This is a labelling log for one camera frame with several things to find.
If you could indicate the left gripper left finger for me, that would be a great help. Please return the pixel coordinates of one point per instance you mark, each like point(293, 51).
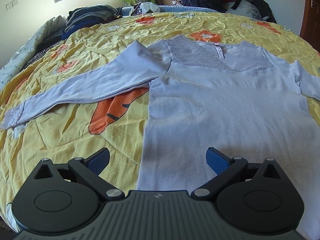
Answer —
point(60, 198)

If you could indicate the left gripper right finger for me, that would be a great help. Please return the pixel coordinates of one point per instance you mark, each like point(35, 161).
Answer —
point(257, 198)

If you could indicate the light lavender long-sleeve shirt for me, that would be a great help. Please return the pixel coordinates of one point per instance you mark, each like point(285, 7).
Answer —
point(238, 98)

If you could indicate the stack of folded dark clothes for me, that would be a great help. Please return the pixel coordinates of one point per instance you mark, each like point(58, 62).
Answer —
point(89, 16)

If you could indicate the yellow carrot-print bed quilt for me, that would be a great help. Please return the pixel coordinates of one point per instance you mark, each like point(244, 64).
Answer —
point(70, 130)

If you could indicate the grey floral duvet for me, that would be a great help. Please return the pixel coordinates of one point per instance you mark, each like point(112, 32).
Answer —
point(27, 51)

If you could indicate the brown wooden door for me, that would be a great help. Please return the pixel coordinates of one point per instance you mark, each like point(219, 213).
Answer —
point(310, 25)

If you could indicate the white crumpled garment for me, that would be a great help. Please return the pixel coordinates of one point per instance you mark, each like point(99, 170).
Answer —
point(147, 7)

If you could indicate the black bag by wall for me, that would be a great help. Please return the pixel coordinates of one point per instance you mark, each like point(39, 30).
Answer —
point(264, 10)

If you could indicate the white wall switch plate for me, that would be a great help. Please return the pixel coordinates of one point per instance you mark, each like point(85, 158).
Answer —
point(11, 4)

